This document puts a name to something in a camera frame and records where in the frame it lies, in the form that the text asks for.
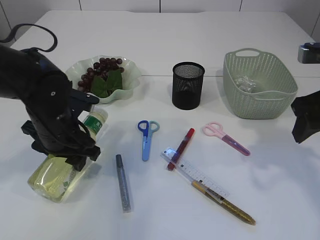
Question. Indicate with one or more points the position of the gold glitter pen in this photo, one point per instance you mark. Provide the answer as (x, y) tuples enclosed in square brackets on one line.
[(224, 203)]

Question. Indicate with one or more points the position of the clear plastic ruler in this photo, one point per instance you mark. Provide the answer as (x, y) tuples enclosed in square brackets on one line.
[(197, 178)]

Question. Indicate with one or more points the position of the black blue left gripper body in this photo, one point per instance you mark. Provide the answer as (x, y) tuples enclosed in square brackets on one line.
[(58, 131)]

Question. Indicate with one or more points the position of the pale green plastic basket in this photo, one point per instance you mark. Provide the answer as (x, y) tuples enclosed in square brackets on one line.
[(275, 89)]

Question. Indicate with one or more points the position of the pale green wavy glass plate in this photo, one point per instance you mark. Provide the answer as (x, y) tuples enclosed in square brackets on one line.
[(130, 77)]

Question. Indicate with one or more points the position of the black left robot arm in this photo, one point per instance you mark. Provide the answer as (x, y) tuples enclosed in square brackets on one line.
[(19, 72)]

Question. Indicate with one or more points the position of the clear plastic sheet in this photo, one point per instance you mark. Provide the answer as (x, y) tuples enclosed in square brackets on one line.
[(245, 84)]

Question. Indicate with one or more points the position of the silver glitter pen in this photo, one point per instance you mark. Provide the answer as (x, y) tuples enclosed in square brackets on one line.
[(124, 189)]

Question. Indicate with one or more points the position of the pink handled scissors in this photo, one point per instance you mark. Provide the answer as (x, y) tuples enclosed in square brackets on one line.
[(215, 129)]

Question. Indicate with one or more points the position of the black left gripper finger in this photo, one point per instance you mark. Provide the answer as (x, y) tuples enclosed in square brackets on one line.
[(80, 101), (79, 158)]

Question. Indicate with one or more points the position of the red glitter pen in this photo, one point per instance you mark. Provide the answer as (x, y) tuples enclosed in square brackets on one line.
[(180, 150)]

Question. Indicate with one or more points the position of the purple grape bunch with leaf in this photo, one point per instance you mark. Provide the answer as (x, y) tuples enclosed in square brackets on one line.
[(103, 78)]

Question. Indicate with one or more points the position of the yellow tea plastic bottle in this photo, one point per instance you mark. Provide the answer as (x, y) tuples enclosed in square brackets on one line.
[(55, 179)]

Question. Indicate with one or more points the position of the black mesh pen holder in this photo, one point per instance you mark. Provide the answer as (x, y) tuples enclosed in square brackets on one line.
[(187, 85)]

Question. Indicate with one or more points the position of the blue handled scissors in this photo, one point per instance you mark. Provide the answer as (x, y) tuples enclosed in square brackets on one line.
[(147, 128)]

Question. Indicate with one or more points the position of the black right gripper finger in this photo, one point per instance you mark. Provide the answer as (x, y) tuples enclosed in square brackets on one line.
[(307, 112)]

